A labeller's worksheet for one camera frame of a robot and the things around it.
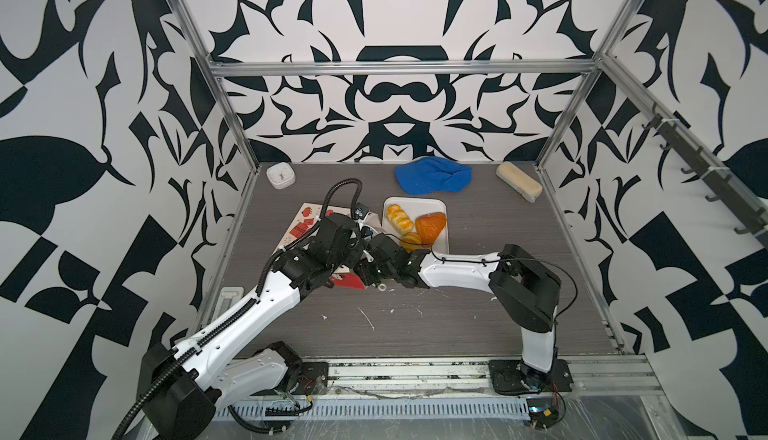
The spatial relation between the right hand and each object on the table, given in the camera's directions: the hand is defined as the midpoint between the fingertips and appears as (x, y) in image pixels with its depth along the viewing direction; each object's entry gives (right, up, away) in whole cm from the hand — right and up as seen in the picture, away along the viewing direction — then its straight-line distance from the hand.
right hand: (357, 266), depth 87 cm
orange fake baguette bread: (+22, +10, +10) cm, 27 cm away
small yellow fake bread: (+16, +6, +8) cm, 19 cm away
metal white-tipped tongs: (+7, -4, -5) cm, 10 cm away
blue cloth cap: (+25, +28, +28) cm, 47 cm away
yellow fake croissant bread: (+13, +12, +12) cm, 22 cm away
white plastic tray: (+19, +16, +22) cm, 33 cm away
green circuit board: (+45, -31, -16) cm, 57 cm away
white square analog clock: (-30, +28, +25) cm, 48 cm away
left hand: (0, +12, -9) cm, 15 cm away
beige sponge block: (+58, +25, +25) cm, 68 cm away
